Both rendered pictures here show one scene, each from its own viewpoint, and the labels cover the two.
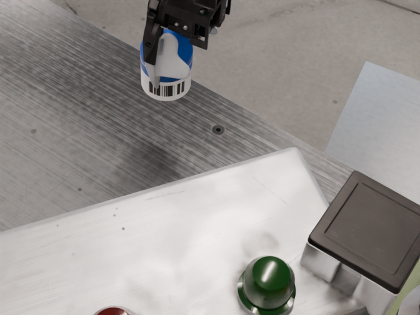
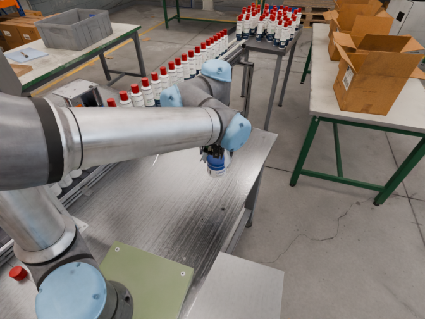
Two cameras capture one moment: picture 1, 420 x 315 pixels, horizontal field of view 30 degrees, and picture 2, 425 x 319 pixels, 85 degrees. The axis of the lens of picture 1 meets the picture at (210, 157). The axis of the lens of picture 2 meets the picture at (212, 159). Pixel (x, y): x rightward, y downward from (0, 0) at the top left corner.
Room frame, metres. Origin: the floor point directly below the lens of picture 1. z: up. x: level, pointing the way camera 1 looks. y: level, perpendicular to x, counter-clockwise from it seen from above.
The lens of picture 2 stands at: (0.66, -0.52, 1.58)
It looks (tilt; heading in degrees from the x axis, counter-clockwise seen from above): 44 degrees down; 88
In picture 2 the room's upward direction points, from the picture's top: straight up
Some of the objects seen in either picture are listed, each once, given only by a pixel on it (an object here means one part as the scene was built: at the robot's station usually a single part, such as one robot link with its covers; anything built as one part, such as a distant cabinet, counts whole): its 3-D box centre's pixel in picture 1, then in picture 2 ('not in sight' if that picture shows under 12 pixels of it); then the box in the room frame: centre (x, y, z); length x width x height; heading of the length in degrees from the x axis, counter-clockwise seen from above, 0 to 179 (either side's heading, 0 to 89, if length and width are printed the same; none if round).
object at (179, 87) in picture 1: (166, 65); (216, 164); (0.70, 0.07, 0.99); 0.07 x 0.07 x 0.07
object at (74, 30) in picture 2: not in sight; (78, 28); (-0.60, 2.16, 0.91); 0.60 x 0.40 x 0.22; 73
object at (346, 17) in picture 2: not in sight; (351, 33); (1.97, 1.69, 0.97); 0.45 x 0.38 x 0.37; 163
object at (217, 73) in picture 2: not in sight; (215, 85); (0.69, 0.05, 1.30); 0.09 x 0.08 x 0.11; 40
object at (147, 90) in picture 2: not in sight; (148, 97); (0.38, 0.58, 0.98); 0.05 x 0.05 x 0.20
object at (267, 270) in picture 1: (268, 282); not in sight; (0.15, -0.03, 1.49); 0.03 x 0.03 x 0.02
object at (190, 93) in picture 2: not in sight; (190, 101); (0.63, -0.03, 1.30); 0.11 x 0.11 x 0.08; 40
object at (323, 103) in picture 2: not in sight; (341, 95); (2.09, 1.64, 0.39); 2.20 x 0.80 x 0.78; 70
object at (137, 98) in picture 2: not in sight; (138, 104); (0.34, 0.51, 0.98); 0.05 x 0.05 x 0.20
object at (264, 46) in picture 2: not in sight; (258, 76); (1.27, 1.97, 0.46); 0.73 x 0.62 x 0.93; 61
